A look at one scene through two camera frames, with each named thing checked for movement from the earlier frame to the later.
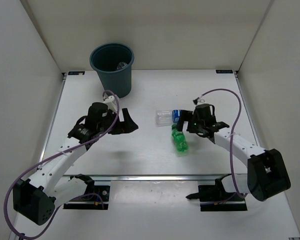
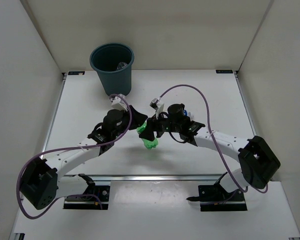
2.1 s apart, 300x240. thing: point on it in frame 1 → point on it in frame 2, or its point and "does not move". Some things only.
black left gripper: x=126 y=126 → x=138 y=119
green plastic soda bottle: x=180 y=138 → x=149 y=144
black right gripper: x=187 y=116 → x=149 y=132
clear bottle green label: x=121 y=65 does not move
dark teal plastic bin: x=113 y=62 does not move
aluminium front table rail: x=152 y=178 does not move
